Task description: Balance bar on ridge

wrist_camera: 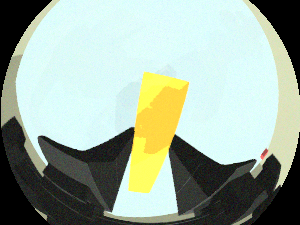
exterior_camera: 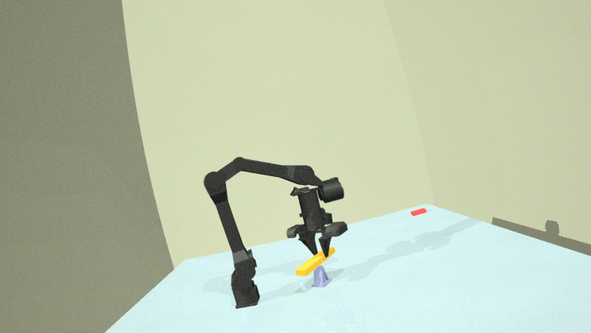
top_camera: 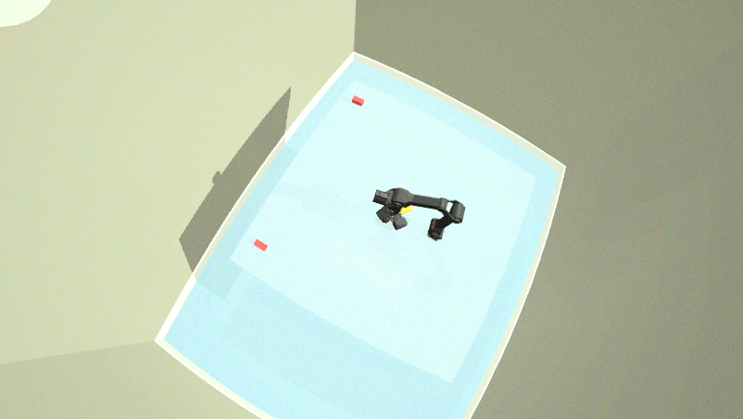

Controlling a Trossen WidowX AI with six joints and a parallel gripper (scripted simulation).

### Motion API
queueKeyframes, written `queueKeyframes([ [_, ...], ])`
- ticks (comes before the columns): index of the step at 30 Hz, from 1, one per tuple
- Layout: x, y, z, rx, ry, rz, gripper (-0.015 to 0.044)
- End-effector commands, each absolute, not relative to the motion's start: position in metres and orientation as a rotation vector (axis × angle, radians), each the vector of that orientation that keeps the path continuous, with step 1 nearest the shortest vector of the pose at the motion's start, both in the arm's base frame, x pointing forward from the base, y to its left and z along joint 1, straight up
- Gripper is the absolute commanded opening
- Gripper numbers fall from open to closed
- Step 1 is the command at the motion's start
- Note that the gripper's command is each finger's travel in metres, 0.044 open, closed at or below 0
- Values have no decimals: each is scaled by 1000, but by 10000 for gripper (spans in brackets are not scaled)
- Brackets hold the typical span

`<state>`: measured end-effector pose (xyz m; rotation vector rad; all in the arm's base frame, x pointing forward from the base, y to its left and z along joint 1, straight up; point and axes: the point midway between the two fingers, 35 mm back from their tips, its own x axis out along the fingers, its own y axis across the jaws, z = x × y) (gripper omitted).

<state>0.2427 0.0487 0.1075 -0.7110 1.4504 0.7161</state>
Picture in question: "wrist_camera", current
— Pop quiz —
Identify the yellow bar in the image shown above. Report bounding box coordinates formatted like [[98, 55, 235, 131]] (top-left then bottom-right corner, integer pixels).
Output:
[[129, 72, 188, 193]]

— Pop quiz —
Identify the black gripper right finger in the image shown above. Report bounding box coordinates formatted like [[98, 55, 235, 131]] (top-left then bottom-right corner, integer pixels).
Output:
[[167, 135, 256, 216]]

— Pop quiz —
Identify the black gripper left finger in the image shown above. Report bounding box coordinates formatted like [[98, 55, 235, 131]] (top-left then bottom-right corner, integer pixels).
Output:
[[37, 127, 135, 213]]

